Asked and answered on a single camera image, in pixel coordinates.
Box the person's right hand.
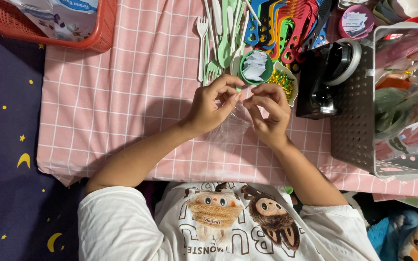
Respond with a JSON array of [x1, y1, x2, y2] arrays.
[[242, 83, 292, 148]]

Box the person's left hand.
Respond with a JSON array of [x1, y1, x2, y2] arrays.
[[185, 74, 245, 137]]

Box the clear plastic bag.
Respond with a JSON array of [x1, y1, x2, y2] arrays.
[[207, 102, 254, 146]]

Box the heap of gold green candies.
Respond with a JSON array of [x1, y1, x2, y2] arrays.
[[269, 68, 295, 101]]

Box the white leaf-shaped dish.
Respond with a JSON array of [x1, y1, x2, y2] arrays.
[[268, 61, 299, 107]]

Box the black tape dispenser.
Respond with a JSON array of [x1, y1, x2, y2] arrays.
[[296, 42, 355, 120]]

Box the green round cup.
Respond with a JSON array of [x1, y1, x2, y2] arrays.
[[239, 49, 274, 86]]

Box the folded paper slips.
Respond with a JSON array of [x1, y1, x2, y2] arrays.
[[242, 51, 268, 82]]

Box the white plastic fork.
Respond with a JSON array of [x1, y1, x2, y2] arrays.
[[196, 15, 209, 83]]

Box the pile of green white cutlery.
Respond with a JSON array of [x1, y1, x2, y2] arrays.
[[202, 0, 250, 87]]

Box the grey perforated basket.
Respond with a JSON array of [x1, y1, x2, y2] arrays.
[[330, 23, 418, 179]]

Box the pink checked tablecloth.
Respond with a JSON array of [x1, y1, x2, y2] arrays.
[[36, 0, 418, 202]]

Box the pile of coloured plastic combs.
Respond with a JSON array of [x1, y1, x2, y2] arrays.
[[244, 0, 334, 74]]

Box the clear tape roll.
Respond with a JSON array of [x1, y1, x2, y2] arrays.
[[323, 38, 362, 87]]

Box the pink round container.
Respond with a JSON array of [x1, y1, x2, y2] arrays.
[[338, 4, 375, 40]]

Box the printed paper slips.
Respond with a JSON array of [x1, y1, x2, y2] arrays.
[[341, 12, 368, 37]]

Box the red plastic basket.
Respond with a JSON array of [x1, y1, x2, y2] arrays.
[[0, 0, 118, 54]]

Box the heap of packed clear bags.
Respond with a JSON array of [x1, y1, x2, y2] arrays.
[[374, 27, 418, 161]]

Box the white printed t-shirt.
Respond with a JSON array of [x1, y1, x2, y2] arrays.
[[77, 181, 381, 261]]

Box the heap of bowls and containers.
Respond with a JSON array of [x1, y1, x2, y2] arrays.
[[338, 0, 418, 27]]

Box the white printed flour bag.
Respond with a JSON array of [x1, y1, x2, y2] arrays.
[[3, 0, 99, 43]]

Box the blue orange plush toy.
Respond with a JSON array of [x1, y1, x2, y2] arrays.
[[367, 210, 418, 261]]

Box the navy star moon mat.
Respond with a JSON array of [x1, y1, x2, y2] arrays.
[[0, 0, 88, 261]]

